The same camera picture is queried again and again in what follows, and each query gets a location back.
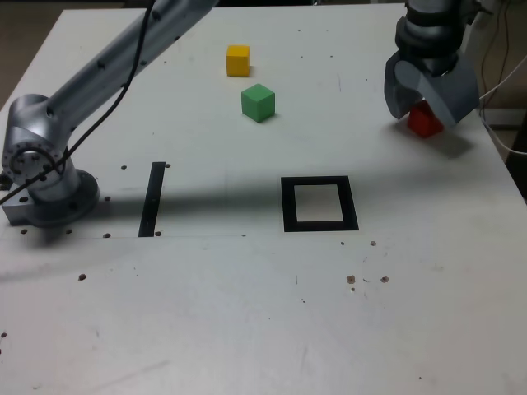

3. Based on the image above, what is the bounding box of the thin black cable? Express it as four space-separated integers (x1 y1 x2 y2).
481 0 514 110

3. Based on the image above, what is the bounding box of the green cube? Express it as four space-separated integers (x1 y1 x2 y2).
240 83 276 123

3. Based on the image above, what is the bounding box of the black tape strip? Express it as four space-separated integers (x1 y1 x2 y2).
138 161 166 239

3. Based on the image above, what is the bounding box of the yellow cube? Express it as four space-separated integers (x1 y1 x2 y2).
225 44 251 78

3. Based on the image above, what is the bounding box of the red cube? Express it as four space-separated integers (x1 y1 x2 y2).
407 102 445 138

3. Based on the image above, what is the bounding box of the white cable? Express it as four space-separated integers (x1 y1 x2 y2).
477 55 527 156

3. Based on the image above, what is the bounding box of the black tape square outline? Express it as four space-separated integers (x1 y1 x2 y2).
280 175 360 234

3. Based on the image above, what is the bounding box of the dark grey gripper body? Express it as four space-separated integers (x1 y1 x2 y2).
411 51 458 77

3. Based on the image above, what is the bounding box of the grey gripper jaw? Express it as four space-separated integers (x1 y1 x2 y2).
418 53 481 127
385 51 427 120

